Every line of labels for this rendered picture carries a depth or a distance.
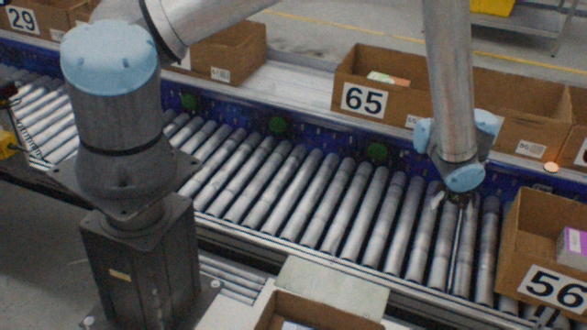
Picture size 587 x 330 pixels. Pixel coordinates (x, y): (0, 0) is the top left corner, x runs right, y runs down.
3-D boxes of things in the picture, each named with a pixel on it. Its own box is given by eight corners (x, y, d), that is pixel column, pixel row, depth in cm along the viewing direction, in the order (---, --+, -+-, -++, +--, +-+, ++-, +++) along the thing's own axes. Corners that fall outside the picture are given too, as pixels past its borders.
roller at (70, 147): (40, 170, 170) (36, 159, 167) (131, 104, 209) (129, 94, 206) (51, 174, 168) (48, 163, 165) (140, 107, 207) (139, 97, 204)
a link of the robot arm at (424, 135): (430, 137, 117) (476, 134, 119) (414, 111, 126) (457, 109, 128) (421, 166, 123) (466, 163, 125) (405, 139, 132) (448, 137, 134)
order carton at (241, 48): (151, 68, 199) (146, 28, 189) (188, 43, 221) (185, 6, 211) (236, 89, 189) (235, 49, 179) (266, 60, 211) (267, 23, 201)
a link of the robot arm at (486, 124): (458, 106, 128) (492, 104, 129) (446, 144, 135) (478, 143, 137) (473, 125, 120) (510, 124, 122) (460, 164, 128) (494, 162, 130)
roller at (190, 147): (133, 202, 160) (130, 191, 157) (210, 126, 199) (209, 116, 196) (145, 206, 158) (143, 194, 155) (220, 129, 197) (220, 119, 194)
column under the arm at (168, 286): (170, 367, 109) (152, 272, 89) (78, 326, 116) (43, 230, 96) (225, 283, 129) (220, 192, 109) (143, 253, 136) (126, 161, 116)
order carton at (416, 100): (328, 112, 179) (333, 71, 169) (349, 80, 201) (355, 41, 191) (434, 137, 169) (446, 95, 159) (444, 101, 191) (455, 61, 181)
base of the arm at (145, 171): (123, 214, 85) (116, 171, 79) (53, 170, 92) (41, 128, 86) (196, 162, 98) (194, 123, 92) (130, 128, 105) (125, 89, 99)
